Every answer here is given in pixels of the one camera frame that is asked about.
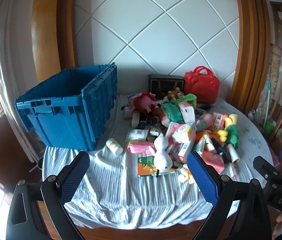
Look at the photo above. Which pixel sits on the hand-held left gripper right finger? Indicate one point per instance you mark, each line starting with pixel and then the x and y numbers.
pixel 203 177

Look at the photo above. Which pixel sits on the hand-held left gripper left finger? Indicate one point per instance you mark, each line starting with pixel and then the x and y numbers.
pixel 74 177

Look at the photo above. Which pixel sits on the small yellow white plush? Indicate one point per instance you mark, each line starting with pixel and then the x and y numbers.
pixel 186 175

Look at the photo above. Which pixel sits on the green yellow plush dinosaur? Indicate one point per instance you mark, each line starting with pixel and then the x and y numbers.
pixel 232 132

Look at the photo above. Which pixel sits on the pastel colourful tissue pack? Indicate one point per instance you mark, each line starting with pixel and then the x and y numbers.
pixel 183 133

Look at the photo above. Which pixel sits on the white rabbit plush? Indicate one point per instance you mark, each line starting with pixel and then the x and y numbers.
pixel 161 152

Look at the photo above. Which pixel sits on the pink and green plush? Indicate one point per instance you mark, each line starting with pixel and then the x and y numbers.
pixel 203 121

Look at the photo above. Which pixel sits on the blue plastic crate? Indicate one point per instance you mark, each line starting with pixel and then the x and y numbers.
pixel 63 120

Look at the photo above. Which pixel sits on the round wooden desktop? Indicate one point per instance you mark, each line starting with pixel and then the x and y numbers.
pixel 143 233

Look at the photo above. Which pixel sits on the large pink flower tissue pack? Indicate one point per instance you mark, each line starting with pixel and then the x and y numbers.
pixel 211 160

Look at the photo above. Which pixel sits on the small white pink bottle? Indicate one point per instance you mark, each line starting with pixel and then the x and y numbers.
pixel 233 171

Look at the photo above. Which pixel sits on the yellow floral tissue packet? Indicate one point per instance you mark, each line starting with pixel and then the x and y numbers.
pixel 209 142

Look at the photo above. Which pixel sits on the orange plush toy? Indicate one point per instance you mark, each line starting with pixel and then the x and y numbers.
pixel 201 135

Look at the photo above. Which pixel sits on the white striped tablecloth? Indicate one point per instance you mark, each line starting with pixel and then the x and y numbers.
pixel 121 192

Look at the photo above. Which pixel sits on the white pill bottle yellow label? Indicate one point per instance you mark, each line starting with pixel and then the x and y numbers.
pixel 114 147

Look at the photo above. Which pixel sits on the pink white box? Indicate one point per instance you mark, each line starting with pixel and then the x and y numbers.
pixel 217 121

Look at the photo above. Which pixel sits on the green orange medicine box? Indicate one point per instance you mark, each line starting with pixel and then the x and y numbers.
pixel 146 168

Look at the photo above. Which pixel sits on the white tissue pack red flowers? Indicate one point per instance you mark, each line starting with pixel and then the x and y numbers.
pixel 187 112

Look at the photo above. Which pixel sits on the pink wet wipes pack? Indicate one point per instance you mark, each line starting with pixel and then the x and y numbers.
pixel 141 148

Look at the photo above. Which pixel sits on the green wipes pack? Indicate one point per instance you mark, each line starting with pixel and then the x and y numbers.
pixel 171 110

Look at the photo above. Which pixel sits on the white barcode label box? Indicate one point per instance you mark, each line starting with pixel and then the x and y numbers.
pixel 137 135

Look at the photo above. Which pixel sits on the green plush toy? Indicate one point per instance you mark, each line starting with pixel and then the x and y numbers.
pixel 188 98

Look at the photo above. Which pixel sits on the beige white box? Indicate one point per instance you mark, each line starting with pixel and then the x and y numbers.
pixel 136 118

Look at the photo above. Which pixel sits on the brown bear plush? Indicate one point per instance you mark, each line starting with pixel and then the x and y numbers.
pixel 176 92

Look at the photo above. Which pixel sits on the red toy suitcase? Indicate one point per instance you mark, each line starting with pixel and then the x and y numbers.
pixel 201 85

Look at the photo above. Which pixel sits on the black box with gold print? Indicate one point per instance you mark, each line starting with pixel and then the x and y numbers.
pixel 164 85

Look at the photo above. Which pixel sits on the white curtain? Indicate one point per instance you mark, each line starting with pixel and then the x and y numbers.
pixel 8 55

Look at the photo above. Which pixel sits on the wooden door frame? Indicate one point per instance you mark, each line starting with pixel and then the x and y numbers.
pixel 251 42
pixel 48 30

